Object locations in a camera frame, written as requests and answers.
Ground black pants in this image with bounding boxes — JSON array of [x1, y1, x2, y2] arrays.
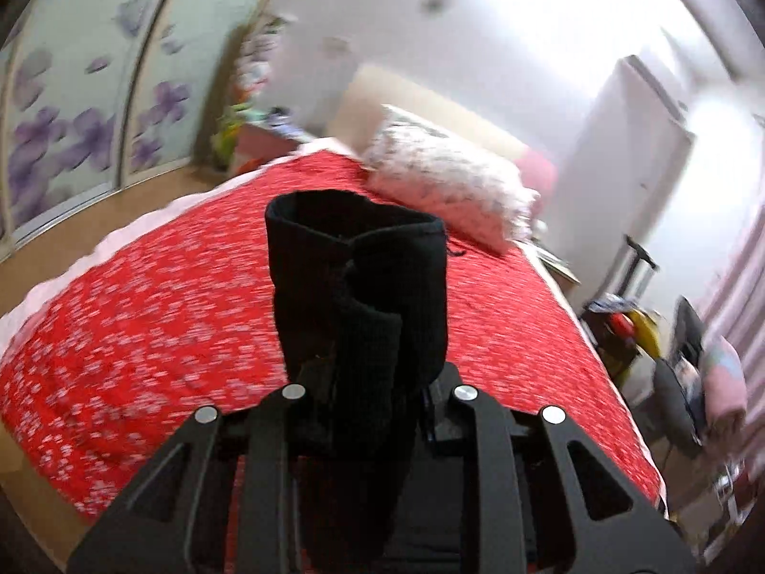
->
[[264, 189, 448, 572]]

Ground pile of clothes on chair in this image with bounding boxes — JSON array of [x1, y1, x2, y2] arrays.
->
[[581, 294, 748, 459]]

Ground black wooden chair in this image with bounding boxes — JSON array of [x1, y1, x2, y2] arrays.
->
[[616, 234, 659, 301]]

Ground pink floral pillow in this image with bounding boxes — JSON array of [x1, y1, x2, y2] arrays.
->
[[362, 104, 539, 254]]

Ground white door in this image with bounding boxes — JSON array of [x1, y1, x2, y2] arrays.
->
[[543, 56, 694, 309]]

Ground bedside table with clutter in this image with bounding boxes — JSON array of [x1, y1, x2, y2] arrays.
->
[[210, 104, 314, 177]]

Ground floral sliding wardrobe doors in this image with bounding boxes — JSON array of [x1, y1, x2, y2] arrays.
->
[[1, 0, 261, 253]]

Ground beige headboard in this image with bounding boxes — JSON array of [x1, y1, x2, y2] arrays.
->
[[326, 64, 529, 161]]

